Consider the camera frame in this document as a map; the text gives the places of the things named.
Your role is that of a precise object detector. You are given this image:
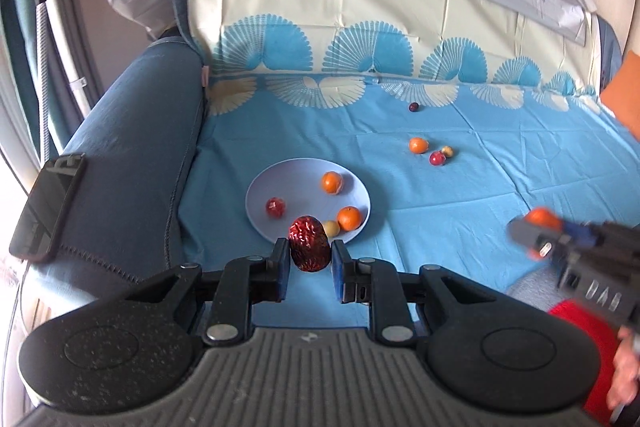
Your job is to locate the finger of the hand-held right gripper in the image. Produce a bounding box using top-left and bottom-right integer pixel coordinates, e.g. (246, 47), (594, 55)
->
(507, 216), (599, 259)

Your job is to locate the grey cloth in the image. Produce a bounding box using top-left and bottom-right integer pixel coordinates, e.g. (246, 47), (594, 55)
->
(505, 266), (571, 308)

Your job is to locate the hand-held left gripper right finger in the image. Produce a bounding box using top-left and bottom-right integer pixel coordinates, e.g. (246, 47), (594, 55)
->
(331, 239), (501, 348)

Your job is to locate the person's red garment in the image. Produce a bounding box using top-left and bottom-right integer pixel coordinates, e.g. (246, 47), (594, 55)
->
(546, 299), (634, 426)

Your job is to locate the blue fan-print cloth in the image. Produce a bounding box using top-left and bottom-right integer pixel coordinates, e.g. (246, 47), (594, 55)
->
(177, 0), (640, 329)

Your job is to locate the white garment steamer stand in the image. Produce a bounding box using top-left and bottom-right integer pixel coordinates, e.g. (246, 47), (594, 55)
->
(0, 0), (117, 120)

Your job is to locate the black smartphone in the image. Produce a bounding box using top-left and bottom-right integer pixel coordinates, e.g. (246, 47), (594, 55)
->
(9, 153), (87, 264)

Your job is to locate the light blue plate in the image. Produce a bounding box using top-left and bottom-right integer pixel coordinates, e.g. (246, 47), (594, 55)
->
(244, 157), (372, 244)

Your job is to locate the grey steamer hose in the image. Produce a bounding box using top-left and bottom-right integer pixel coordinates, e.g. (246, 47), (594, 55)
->
(36, 3), (55, 164)

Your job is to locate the white window frame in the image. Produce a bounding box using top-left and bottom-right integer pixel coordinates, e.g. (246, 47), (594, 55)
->
(0, 77), (42, 188)

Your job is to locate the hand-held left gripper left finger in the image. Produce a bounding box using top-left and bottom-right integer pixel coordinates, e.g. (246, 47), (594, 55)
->
(125, 237), (292, 348)

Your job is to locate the person's right hand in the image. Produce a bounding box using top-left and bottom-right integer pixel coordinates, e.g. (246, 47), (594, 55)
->
(607, 324), (640, 411)

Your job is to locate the orange cushion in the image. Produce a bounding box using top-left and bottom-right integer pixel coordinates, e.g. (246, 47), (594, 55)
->
(599, 54), (640, 124)

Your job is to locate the dark red jujube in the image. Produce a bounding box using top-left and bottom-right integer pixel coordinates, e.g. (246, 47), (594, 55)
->
(288, 216), (332, 273)

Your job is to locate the blue sofa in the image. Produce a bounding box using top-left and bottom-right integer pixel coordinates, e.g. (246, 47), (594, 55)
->
(15, 0), (626, 323)

